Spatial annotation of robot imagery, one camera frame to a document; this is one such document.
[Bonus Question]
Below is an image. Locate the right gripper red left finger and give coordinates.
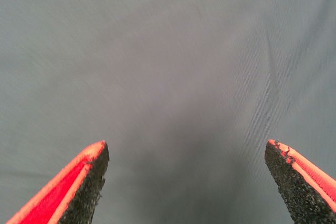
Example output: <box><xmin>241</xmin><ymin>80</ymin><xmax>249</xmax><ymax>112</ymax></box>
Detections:
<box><xmin>6</xmin><ymin>140</ymin><xmax>110</xmax><ymax>224</ymax></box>

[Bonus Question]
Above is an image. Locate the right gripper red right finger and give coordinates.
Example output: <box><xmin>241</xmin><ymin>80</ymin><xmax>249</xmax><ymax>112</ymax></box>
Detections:
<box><xmin>264</xmin><ymin>139</ymin><xmax>336</xmax><ymax>224</ymax></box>

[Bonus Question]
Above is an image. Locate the dark grey table cloth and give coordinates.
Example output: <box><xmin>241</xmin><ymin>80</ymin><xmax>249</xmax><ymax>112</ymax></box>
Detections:
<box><xmin>0</xmin><ymin>0</ymin><xmax>336</xmax><ymax>224</ymax></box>

